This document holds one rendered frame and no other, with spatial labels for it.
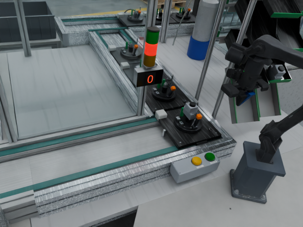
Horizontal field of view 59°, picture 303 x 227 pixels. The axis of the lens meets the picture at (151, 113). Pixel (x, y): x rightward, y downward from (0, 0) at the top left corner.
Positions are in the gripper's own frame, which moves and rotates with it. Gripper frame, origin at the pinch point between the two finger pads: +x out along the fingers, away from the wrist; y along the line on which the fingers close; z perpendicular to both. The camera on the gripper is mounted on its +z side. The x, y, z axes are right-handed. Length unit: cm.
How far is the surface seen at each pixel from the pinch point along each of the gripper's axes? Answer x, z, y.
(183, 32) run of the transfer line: 38, 136, -64
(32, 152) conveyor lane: 34, 28, 75
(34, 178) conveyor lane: 35, 15, 76
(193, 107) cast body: 17.3, 17.8, 5.4
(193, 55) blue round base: 37, 95, -49
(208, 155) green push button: 28.3, -1.8, 7.1
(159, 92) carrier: 27, 45, 8
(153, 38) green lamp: -12.7, 29.5, 24.8
